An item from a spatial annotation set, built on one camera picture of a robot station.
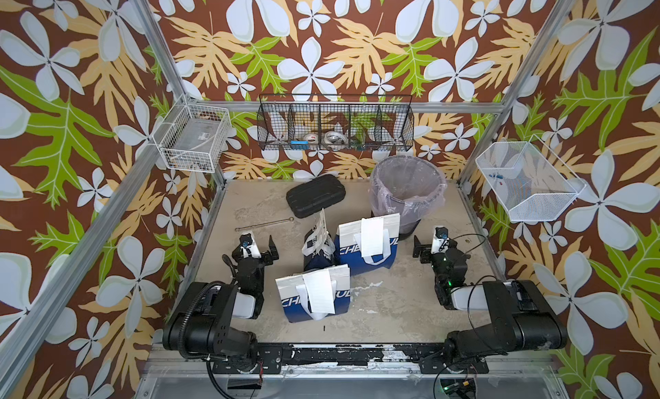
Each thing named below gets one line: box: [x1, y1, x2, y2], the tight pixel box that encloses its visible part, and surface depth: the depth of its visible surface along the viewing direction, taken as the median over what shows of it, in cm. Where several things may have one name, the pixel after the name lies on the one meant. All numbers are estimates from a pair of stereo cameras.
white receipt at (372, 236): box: [360, 216, 385, 258], surface depth 77 cm
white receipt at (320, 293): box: [302, 268, 337, 314], surface depth 68 cm
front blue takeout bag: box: [275, 263, 351, 324], surface depth 69 cm
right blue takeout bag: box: [334, 212, 401, 277], surface depth 79 cm
